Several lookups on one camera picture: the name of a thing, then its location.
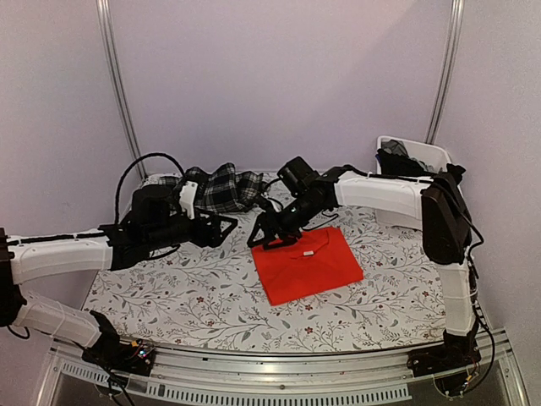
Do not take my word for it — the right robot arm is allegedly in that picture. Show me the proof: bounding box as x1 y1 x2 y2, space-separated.
248 156 478 369

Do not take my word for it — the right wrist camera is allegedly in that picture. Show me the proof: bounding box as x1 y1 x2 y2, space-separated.
257 195 283 213

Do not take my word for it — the black white plaid skirt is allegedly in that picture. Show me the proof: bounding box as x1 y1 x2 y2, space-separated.
158 162 269 214

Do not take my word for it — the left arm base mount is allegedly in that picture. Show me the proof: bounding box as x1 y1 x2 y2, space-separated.
82 310 156 376

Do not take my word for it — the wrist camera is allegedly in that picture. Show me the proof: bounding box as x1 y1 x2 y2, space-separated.
257 195 283 213
178 181 198 220

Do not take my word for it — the red orange garment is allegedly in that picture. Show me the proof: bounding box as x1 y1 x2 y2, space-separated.
252 227 363 306

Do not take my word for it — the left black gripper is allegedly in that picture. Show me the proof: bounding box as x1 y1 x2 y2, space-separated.
145 208 238 252

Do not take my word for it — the aluminium frame post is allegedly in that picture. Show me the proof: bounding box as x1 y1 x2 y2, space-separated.
96 0 142 160
424 0 465 145

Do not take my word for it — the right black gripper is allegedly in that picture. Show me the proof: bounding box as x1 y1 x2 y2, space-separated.
249 193 325 248

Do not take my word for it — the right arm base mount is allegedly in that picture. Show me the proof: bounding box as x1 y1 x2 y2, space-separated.
407 330 481 377

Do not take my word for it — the floral patterned table mat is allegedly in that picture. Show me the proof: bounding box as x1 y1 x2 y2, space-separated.
84 206 474 353

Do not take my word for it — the grey garment in bin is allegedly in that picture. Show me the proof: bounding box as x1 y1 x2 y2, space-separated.
381 139 409 156

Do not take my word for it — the right aluminium frame post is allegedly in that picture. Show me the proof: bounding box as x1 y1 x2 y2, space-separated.
424 0 465 145

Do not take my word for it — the left aluminium frame post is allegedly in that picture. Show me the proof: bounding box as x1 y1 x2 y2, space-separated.
96 0 142 160

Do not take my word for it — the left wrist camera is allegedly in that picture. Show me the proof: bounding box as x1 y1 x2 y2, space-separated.
178 181 198 220

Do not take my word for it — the white plastic laundry bin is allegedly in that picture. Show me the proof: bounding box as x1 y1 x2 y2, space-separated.
374 135 451 230

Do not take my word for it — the aluminium front rail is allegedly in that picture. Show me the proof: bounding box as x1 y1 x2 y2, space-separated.
36 329 533 405

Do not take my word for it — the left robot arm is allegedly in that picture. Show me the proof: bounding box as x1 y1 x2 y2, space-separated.
1 182 238 367

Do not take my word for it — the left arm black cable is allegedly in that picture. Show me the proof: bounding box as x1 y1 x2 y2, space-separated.
113 151 187 225

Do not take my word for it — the black garment in bin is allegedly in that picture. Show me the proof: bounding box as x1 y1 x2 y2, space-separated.
376 148 466 184

